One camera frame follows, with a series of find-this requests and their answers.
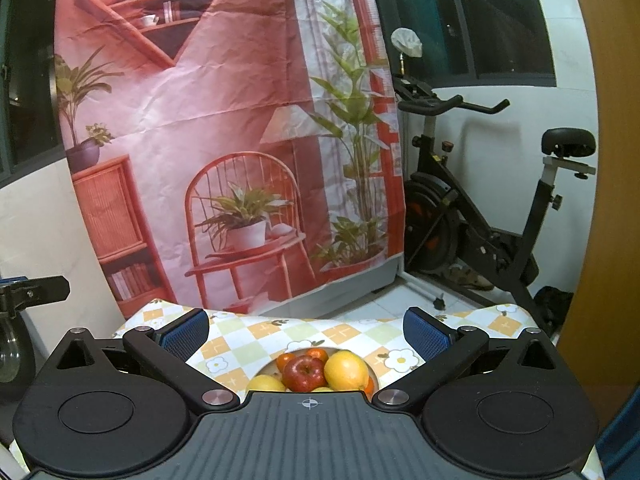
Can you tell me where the dark bag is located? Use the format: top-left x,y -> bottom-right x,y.
532,285 -> 576,336

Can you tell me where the red apple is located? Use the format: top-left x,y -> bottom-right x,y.
281,355 -> 327,393

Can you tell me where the yellow lemon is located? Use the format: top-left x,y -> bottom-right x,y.
246,375 -> 288,393
324,351 -> 371,392

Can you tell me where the checked flower tablecloth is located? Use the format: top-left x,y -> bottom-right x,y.
112,299 -> 608,480

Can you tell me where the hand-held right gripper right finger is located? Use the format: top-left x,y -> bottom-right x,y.
372,306 -> 561,409

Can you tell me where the dark blue cloth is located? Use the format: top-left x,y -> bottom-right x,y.
597,405 -> 640,480

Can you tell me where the white cloth cap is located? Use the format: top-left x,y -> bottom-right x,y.
391,27 -> 423,58

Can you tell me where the black exercise bike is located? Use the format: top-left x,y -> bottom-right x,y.
392,75 -> 598,341

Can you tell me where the white pipe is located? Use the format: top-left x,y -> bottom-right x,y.
405,272 -> 446,311

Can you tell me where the orange wooden door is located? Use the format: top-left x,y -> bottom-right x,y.
555,0 -> 640,411

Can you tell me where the pair of sandals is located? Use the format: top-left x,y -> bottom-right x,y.
447,265 -> 496,291

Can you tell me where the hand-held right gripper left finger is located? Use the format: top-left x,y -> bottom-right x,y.
50,308 -> 241,412

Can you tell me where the dark glass window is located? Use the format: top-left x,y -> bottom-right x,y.
0,0 -> 63,186
367,0 -> 557,88

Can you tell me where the beige round plate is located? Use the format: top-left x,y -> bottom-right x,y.
245,341 -> 383,401

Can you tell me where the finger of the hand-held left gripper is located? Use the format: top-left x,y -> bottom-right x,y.
0,275 -> 71,314

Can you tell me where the printed pink backdrop cloth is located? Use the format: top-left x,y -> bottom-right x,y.
52,0 -> 406,318

